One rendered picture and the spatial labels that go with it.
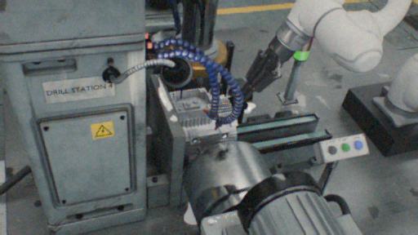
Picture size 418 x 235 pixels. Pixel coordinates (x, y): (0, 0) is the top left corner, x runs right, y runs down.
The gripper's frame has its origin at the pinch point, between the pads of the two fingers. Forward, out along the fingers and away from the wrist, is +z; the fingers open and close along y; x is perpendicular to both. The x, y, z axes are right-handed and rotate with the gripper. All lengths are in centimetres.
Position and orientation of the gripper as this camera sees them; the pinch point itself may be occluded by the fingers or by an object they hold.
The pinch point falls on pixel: (243, 95)
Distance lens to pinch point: 128.0
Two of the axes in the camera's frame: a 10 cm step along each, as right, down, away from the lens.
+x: 7.7, 2.3, 6.0
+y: 3.0, 6.9, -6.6
